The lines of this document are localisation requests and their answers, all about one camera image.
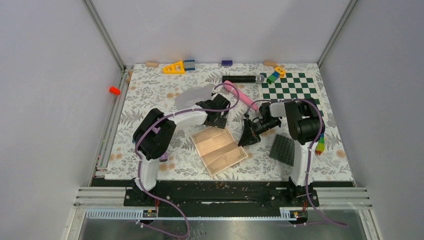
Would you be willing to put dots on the purple glitter microphone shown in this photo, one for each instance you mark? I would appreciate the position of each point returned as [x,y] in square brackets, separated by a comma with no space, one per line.
[164,158]

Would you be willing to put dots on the purple flat toy brick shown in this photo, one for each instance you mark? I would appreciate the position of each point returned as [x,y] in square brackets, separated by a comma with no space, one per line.
[226,62]

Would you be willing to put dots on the yellow triangle shape toy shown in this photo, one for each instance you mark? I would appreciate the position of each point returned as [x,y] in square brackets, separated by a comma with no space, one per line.
[175,68]

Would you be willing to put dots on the red plastic cylinder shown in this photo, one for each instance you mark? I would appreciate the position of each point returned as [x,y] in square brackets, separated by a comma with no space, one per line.
[115,91]

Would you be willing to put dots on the green blue toy brick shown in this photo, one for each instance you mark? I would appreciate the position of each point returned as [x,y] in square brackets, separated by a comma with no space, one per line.
[273,77]

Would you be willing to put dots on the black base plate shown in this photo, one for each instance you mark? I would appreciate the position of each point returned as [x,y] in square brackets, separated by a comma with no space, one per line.
[206,198]

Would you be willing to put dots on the wooden block back right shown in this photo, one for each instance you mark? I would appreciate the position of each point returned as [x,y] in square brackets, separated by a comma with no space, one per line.
[270,64]

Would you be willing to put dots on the dark grey studded baseplate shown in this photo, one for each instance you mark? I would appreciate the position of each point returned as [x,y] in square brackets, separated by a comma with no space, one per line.
[283,150]

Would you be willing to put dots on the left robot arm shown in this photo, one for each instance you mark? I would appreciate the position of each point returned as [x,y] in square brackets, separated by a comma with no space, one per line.
[154,134]

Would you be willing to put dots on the wooden block by rail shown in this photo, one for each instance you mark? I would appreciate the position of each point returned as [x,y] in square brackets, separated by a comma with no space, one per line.
[129,77]

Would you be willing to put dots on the light wooden block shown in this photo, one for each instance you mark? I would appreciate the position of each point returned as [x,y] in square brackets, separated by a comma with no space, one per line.
[151,64]

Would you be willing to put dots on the grey and blue brick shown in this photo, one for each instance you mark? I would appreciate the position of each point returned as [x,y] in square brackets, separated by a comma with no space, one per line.
[189,65]

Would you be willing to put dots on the aluminium side rail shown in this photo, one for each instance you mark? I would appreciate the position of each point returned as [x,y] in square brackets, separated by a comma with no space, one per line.
[107,140]

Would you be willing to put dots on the green white chessboard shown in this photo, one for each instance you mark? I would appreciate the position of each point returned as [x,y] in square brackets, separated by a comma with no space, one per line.
[294,85]

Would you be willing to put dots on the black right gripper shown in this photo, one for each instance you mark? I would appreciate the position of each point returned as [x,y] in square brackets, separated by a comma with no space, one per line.
[250,136]

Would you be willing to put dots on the floral patterned table mat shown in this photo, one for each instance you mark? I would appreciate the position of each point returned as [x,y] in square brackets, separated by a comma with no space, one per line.
[149,88]

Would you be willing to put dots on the pink microphone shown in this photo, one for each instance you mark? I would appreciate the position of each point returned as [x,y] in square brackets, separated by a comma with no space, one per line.
[230,87]

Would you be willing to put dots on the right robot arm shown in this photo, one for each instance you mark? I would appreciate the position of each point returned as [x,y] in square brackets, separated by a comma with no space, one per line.
[305,126]

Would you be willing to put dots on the orange yellow ring toy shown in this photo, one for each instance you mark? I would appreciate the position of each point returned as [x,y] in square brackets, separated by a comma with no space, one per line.
[279,72]

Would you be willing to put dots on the black microphone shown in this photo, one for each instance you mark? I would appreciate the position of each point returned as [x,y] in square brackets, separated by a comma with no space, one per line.
[238,79]

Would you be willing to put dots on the white perforated cable tray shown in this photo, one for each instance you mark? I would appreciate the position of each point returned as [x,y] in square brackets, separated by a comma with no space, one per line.
[147,214]

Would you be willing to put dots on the multicolour brick stack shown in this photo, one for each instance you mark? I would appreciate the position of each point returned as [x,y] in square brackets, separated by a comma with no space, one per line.
[321,145]

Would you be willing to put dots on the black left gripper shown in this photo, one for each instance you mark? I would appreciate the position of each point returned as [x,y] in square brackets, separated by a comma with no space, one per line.
[219,122]

